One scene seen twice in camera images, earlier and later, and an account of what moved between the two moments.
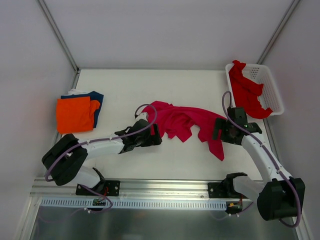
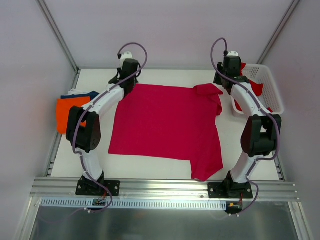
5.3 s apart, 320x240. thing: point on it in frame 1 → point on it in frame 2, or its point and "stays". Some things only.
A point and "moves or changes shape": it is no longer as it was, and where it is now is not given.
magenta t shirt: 177,121 moves or changes shape
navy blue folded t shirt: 93,96 stays
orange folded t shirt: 75,114 stays
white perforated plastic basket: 270,97 stays
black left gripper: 155,134 → 127,88
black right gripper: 218,130 → 219,80
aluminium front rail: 46,188 stays
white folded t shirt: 74,91 stays
